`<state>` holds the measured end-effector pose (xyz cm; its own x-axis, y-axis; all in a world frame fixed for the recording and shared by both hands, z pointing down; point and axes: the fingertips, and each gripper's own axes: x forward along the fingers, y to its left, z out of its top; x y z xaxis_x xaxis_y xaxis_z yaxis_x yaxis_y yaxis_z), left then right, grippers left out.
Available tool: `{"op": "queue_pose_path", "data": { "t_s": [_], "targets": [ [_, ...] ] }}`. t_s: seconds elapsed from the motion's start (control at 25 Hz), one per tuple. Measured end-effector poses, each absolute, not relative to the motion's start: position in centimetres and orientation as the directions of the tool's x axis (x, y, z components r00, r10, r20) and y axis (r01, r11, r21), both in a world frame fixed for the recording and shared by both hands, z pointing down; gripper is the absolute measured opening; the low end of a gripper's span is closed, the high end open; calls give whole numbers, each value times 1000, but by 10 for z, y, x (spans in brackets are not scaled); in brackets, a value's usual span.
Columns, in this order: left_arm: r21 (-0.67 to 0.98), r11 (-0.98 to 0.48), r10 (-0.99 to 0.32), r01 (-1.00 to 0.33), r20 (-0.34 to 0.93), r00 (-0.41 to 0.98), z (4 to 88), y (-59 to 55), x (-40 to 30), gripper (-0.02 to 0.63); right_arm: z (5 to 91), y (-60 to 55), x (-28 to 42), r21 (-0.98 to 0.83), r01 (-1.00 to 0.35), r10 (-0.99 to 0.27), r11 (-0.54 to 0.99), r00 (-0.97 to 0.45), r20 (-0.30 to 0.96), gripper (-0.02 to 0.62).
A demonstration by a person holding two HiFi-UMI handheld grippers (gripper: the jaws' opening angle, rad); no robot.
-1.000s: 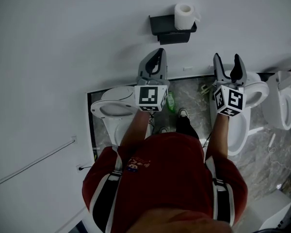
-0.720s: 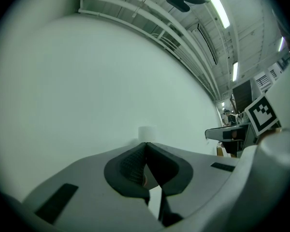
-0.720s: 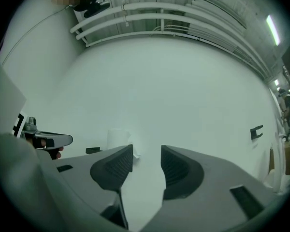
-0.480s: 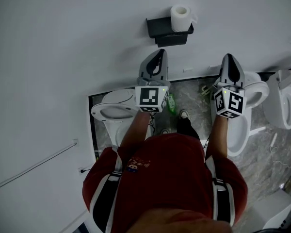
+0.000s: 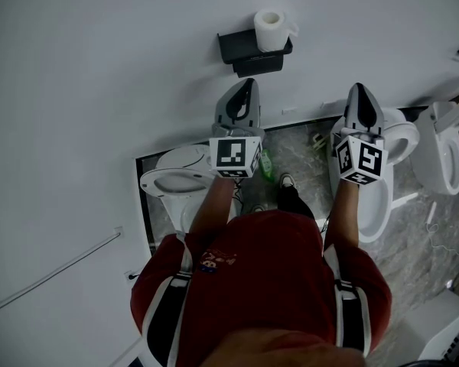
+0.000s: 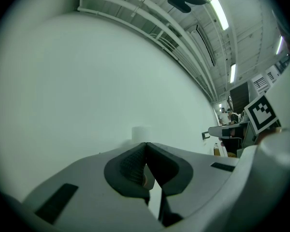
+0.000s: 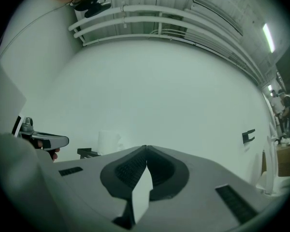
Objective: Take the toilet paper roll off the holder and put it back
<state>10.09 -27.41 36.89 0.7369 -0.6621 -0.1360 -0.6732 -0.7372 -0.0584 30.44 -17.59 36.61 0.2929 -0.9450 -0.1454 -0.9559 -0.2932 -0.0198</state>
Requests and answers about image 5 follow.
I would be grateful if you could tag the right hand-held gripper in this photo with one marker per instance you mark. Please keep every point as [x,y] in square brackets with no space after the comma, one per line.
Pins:
[367,159]

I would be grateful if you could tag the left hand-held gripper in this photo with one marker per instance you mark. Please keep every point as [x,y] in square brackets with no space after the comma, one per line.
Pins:
[227,153]

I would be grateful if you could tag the white toilet paper roll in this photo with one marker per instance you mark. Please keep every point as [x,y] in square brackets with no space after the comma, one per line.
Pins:
[269,36]

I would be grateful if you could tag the person's right forearm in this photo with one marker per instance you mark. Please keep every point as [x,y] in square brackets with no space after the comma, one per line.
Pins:
[342,216]

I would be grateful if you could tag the person's left forearm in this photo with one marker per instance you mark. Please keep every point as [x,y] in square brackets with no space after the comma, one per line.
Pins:
[212,208]

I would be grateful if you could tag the white toilet with tall tank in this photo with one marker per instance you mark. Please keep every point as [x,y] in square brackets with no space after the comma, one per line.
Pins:
[428,147]

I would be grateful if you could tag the white toilet with round tank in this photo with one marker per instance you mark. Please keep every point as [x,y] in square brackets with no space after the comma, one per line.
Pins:
[180,159]

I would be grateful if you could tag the white toilet with square tank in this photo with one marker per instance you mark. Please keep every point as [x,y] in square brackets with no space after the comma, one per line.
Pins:
[378,212]

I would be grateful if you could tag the small pale green item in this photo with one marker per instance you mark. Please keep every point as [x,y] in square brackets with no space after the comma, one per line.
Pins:
[319,141]

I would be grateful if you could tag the green plastic bottle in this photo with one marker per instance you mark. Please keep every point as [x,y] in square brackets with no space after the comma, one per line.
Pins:
[266,164]

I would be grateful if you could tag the person's white shoe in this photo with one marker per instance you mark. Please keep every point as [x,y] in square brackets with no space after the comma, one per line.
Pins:
[257,208]
[287,180]

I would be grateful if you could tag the white flat bar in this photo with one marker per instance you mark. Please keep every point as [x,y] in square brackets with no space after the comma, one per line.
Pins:
[405,201]

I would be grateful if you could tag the person's black trouser leg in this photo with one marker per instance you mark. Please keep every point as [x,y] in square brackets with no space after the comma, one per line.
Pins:
[292,201]

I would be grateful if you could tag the person's red shirt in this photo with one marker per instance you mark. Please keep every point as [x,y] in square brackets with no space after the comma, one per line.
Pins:
[260,277]

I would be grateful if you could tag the white cabinet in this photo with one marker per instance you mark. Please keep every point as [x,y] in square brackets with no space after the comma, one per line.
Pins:
[432,327]

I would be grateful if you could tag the black wall shelf holder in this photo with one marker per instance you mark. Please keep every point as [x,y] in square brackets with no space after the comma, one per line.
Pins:
[237,48]

